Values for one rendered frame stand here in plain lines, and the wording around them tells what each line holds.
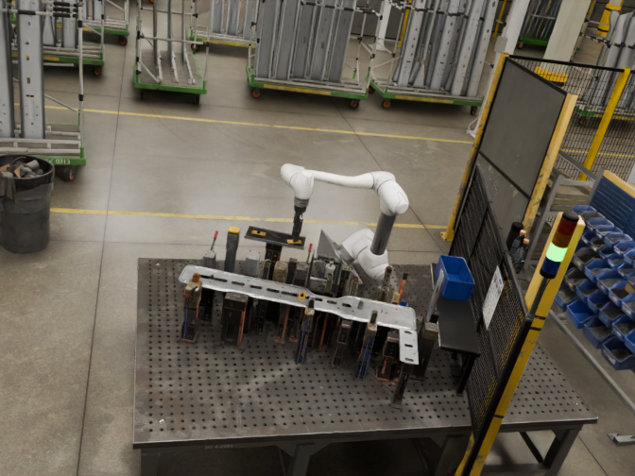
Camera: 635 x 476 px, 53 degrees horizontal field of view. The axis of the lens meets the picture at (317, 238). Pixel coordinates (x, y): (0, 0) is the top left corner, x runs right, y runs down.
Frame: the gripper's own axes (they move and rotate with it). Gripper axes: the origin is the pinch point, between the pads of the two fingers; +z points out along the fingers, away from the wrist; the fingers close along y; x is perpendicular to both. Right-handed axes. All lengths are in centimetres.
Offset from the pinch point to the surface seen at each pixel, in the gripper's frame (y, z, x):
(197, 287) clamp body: 35, 16, -60
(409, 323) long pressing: 60, 21, 59
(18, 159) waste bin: -202, 54, -191
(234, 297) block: 40, 18, -39
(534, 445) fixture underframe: 84, 98, 155
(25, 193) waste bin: -158, 63, -179
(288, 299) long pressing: 38.2, 21.3, -7.9
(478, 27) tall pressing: -703, -19, 450
